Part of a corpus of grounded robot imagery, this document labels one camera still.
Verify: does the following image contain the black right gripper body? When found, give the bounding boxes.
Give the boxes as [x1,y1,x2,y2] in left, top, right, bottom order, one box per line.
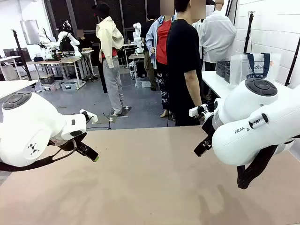
[201,112,216,139]

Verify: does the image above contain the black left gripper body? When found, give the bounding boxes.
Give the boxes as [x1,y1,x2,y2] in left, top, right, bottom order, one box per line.
[61,132,88,152]

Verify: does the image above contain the grey plastic basket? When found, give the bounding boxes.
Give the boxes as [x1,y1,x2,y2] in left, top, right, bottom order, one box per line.
[224,65,233,84]
[216,60,232,78]

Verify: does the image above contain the translucent shopping bag navy handles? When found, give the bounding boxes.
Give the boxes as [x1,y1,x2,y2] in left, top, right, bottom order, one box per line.
[229,52,282,87]

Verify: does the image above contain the person's right forearm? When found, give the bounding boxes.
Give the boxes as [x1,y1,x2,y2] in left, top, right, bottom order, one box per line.
[184,69,203,108]

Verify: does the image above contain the metal floor plate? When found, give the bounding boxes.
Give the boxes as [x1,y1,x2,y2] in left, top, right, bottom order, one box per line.
[93,106,133,124]

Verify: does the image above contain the white side table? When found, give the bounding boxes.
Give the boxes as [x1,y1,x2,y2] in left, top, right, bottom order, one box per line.
[201,70,300,100]

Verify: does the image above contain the clear storage bin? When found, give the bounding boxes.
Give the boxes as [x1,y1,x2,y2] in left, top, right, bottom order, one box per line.
[60,79,79,92]

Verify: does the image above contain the person in black T-shirt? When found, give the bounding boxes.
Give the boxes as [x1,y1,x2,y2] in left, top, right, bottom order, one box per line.
[166,0,204,127]

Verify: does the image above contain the wooden top workbench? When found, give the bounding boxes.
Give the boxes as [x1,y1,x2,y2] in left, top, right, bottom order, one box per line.
[26,57,85,91]

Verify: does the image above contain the person in white shirt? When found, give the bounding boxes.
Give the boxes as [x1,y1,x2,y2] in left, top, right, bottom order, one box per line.
[192,0,237,71]

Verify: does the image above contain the person in dark clothes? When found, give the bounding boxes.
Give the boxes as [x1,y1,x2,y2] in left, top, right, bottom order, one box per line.
[140,15,157,92]

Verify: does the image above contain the person in red shirt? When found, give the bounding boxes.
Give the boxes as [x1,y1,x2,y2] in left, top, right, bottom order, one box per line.
[145,0,177,118]

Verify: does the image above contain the black tripod stand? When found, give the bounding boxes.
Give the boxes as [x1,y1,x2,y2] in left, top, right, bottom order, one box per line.
[243,10,255,54]
[284,37,300,87]
[11,29,33,82]

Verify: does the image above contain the seated person in black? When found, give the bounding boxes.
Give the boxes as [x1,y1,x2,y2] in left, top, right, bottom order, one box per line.
[76,29,95,52]

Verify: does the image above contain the person in cream jacket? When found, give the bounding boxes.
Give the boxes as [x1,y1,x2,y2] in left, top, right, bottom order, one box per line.
[91,1,125,116]

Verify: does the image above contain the grey whiteboard panel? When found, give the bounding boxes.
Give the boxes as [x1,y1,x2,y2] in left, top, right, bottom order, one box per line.
[20,19,41,45]

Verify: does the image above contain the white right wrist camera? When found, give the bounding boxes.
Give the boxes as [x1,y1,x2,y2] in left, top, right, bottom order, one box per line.
[189,104,214,121]

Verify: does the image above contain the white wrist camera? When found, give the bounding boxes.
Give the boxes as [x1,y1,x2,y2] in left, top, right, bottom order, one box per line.
[79,109,98,124]
[189,104,214,121]

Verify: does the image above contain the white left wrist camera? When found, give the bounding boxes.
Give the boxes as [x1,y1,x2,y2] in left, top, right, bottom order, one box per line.
[79,109,98,124]

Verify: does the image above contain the black left arm cable bundle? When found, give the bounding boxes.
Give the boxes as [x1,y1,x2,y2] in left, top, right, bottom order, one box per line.
[0,139,78,172]

